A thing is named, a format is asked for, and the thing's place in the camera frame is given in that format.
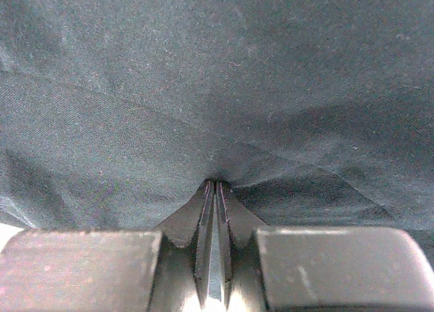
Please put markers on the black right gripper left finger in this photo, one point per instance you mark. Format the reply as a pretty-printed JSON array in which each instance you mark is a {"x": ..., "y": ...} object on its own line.
[{"x": 162, "y": 269}]

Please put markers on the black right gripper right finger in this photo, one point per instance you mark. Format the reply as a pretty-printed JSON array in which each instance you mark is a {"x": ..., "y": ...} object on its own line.
[{"x": 317, "y": 268}]

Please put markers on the black t-shirt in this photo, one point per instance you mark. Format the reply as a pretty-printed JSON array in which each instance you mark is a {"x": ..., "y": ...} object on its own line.
[{"x": 317, "y": 112}]

